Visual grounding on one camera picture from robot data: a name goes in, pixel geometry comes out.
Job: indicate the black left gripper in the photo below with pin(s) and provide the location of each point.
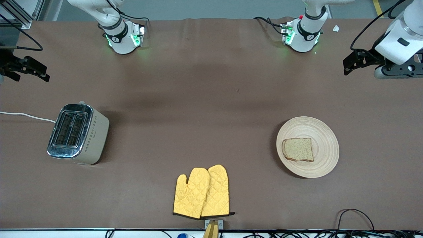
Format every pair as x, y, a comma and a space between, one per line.
369, 57

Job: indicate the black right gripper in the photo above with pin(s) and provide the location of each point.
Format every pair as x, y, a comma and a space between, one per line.
7, 61

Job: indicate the light wooden round plate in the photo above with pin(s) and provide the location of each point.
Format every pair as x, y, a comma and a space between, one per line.
324, 132

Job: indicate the brown bread toast slice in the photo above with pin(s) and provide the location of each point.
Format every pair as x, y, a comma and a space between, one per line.
297, 149

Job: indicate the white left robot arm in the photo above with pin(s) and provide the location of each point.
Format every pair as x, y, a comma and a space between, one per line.
396, 46

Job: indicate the silver cream two-slot toaster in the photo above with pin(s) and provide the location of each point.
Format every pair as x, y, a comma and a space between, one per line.
77, 135

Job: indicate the brown table cover sheet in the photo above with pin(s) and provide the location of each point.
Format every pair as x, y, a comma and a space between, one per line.
211, 115

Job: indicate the yellow quilted oven mitt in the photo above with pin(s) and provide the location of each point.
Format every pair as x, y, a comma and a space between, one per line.
218, 191
191, 195

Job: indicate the small blue object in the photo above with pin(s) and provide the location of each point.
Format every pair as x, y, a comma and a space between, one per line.
182, 236

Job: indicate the aluminium frame profile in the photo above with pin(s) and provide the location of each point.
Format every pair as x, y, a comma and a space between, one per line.
24, 23

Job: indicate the grey metal bracket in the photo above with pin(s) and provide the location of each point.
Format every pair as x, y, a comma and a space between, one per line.
220, 224

